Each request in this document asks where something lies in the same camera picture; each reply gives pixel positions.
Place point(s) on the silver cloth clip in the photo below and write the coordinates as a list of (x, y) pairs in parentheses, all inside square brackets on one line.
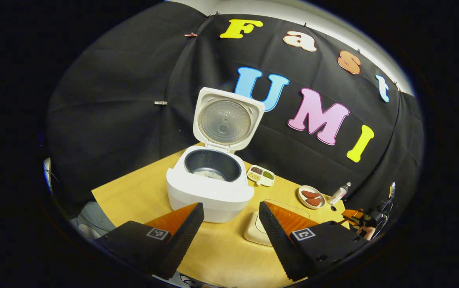
[(160, 102)]

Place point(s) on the small pink label bottle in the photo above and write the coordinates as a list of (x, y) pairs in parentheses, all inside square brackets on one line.
[(338, 195)]

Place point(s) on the red meat piece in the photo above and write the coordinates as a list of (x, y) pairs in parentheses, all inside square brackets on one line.
[(314, 201), (310, 194)]

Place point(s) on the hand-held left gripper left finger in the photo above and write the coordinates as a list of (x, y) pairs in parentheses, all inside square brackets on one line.
[(181, 236)]

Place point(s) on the black backdrop cloth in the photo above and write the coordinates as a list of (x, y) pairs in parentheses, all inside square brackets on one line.
[(113, 80)]

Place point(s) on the white round plate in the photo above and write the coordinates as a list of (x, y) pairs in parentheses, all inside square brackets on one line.
[(302, 198)]

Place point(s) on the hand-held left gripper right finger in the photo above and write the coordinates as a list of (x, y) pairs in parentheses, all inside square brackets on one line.
[(279, 240)]

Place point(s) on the white rice heap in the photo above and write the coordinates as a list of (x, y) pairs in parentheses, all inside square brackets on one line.
[(259, 234)]

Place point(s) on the white rice cooker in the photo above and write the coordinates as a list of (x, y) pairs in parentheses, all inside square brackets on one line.
[(209, 196)]

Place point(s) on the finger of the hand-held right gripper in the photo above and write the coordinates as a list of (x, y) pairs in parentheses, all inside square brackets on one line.
[(353, 216)]

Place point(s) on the white divided grain dish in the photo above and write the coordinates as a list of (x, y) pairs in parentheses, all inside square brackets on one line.
[(260, 175)]

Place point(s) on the scooped white rice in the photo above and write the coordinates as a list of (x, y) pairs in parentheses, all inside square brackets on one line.
[(210, 174)]

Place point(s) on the pink cloth clip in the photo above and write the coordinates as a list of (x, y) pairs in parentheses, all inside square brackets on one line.
[(191, 34)]

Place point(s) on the clear plastic rice container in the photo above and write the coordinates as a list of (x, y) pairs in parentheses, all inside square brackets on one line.
[(253, 236)]

